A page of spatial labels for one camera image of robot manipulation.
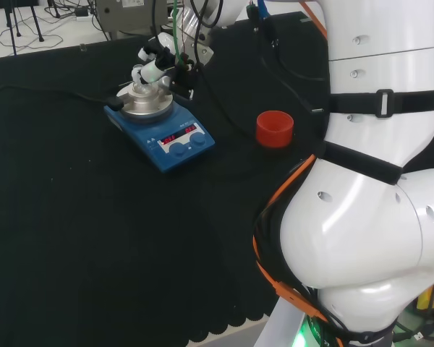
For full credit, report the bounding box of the grey metal box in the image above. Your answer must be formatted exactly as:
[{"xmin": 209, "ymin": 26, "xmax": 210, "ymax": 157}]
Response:
[{"xmin": 95, "ymin": 0, "xmax": 171, "ymax": 38}]

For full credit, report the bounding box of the orange-red ring flask stand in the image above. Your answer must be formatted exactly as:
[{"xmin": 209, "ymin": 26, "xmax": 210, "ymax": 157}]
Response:
[{"xmin": 255, "ymin": 111, "xmax": 294, "ymax": 147}]

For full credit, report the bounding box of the black tripod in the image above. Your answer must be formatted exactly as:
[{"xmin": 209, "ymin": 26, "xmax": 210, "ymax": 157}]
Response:
[{"xmin": 0, "ymin": 0, "xmax": 45, "ymax": 43}]

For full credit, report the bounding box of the green robot cable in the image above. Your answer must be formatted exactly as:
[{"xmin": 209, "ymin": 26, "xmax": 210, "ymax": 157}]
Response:
[{"xmin": 171, "ymin": 0, "xmax": 191, "ymax": 69}]

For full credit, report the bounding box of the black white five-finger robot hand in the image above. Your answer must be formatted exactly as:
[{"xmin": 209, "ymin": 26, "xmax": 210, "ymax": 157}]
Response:
[{"xmin": 130, "ymin": 32, "xmax": 204, "ymax": 102}]

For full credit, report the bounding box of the clear round-bottom glass flask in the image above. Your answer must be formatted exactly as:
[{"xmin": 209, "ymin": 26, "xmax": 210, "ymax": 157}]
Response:
[{"xmin": 129, "ymin": 64, "xmax": 161, "ymax": 97}]

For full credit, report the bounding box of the black heater power cable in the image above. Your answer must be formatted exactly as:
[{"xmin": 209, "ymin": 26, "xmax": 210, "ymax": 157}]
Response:
[{"xmin": 0, "ymin": 84, "xmax": 124, "ymax": 111}]

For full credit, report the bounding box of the heater with blue base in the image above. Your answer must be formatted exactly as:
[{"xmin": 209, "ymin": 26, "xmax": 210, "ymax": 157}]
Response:
[{"xmin": 103, "ymin": 80, "xmax": 217, "ymax": 174}]

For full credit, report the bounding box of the black bench cloth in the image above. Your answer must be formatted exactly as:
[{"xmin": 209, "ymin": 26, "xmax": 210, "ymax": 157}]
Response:
[{"xmin": 0, "ymin": 10, "xmax": 333, "ymax": 343}]

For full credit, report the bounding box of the orange robot cable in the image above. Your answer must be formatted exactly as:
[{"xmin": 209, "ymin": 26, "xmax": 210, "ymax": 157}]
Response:
[{"xmin": 252, "ymin": 154, "xmax": 331, "ymax": 327}]

